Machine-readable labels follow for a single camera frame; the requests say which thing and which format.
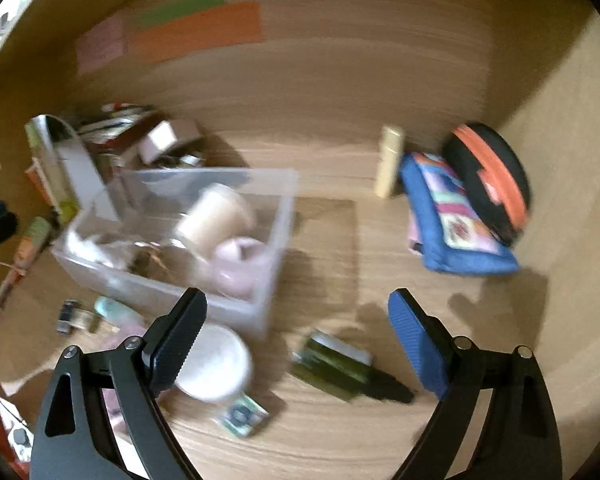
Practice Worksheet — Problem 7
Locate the white drawstring cloth pouch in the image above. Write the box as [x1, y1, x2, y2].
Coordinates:
[66, 231, 138, 271]

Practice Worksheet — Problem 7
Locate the clear plastic storage bin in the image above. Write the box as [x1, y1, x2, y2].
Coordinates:
[52, 168, 299, 339]

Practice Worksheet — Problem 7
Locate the white round lidded tub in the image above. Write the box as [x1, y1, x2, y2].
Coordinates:
[174, 323, 253, 404]

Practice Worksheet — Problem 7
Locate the small green patterned card box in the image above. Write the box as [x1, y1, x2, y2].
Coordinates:
[215, 393, 270, 438]

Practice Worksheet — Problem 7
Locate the dark green glass bottle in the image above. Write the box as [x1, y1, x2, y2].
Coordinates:
[289, 330, 415, 404]

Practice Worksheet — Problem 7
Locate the cream candle jar clear lid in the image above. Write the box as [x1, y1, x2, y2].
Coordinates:
[174, 183, 257, 260]

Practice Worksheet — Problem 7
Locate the pink round plush pouch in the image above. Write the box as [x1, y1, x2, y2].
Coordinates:
[211, 236, 272, 299]

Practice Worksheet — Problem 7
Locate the orange pen with tag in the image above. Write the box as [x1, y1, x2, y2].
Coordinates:
[0, 261, 27, 309]

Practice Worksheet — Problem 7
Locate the green orange squeeze tube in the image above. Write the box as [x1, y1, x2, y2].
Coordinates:
[14, 217, 52, 271]

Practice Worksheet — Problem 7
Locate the white curled paper sheet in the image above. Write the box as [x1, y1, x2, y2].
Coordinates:
[48, 115, 119, 221]

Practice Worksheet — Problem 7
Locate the mint green tube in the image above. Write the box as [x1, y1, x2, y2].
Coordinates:
[94, 296, 144, 327]

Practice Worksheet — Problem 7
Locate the small white pink box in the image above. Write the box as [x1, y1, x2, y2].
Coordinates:
[137, 119, 202, 165]

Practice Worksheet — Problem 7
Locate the pink sticky note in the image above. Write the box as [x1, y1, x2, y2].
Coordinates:
[74, 14, 126, 75]

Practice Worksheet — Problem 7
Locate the blue patterned zip pouch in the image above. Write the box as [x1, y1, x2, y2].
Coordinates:
[400, 153, 520, 275]

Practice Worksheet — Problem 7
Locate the green sticky note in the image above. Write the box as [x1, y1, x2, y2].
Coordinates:
[136, 0, 226, 30]

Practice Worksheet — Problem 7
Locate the black orange round case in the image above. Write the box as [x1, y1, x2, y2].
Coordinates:
[441, 122, 532, 247]

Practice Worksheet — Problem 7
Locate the orange sticky note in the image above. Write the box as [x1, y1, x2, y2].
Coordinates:
[129, 1, 264, 63]

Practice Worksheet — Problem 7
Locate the cream sunscreen bottle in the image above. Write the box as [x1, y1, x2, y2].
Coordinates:
[374, 125, 405, 200]

